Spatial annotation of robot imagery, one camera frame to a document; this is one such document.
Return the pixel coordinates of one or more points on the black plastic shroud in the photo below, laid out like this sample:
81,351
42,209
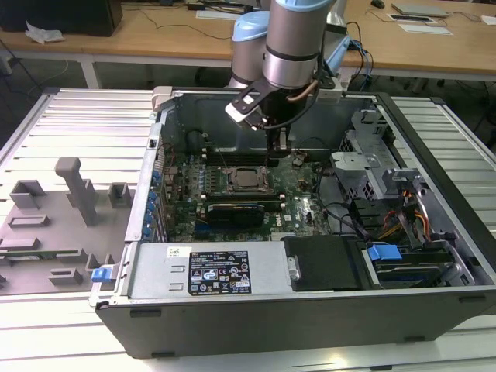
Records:
321,263

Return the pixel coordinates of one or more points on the wooden desk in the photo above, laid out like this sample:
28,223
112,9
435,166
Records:
155,42

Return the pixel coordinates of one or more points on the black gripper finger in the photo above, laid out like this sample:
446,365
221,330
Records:
284,153
273,147

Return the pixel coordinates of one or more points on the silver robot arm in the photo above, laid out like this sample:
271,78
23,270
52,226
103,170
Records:
294,38

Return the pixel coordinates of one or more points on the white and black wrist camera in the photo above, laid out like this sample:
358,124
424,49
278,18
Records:
242,110

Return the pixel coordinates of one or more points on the silver power supply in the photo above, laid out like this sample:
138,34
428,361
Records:
155,271

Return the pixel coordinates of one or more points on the silver perforated drive cage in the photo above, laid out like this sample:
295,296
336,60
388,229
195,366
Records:
356,160

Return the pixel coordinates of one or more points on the blue card retention clip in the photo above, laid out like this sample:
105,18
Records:
147,231
156,177
152,198
149,219

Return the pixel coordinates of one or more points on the silver laptop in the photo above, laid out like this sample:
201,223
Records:
420,9

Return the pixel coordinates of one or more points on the black graphics card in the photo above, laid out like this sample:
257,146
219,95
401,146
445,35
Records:
236,215

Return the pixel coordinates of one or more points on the grey parts rack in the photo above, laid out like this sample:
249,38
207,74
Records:
58,232

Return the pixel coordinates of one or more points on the crumpled white paper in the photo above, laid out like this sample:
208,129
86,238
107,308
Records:
42,34

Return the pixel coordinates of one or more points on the green RAM stick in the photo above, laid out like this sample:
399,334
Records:
38,255

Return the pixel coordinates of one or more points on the white paper with black print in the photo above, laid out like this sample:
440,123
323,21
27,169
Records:
410,18

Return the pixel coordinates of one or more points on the black computer mouse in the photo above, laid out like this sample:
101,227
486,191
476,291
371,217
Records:
377,3

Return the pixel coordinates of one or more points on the hard disk in blue carrier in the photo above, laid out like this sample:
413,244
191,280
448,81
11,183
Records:
383,253

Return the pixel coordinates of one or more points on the black printed label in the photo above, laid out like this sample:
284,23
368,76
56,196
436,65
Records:
219,271

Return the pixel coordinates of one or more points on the black and grey PC case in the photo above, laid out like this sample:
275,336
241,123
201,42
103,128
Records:
271,329

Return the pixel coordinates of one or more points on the CPU socket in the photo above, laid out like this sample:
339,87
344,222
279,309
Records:
228,190

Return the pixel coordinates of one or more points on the white paper sheet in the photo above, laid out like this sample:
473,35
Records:
213,14
489,20
426,29

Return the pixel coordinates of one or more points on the black RAM slot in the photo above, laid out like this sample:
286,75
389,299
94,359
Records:
232,160
244,195
273,202
232,156

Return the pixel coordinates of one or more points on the green motherboard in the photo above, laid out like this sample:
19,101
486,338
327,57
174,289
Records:
298,205

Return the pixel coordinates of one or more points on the black box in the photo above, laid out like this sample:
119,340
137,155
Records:
58,15

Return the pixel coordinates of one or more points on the silver shroud latch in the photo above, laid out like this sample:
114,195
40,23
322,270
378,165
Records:
293,267

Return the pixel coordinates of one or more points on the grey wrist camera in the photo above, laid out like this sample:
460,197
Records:
333,96

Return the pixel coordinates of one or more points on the blue plastic latch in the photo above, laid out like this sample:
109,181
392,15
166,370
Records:
98,275

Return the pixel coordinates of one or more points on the small white box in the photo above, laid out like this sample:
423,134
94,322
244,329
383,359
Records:
346,83

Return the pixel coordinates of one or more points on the small white sticker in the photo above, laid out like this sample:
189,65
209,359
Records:
178,252

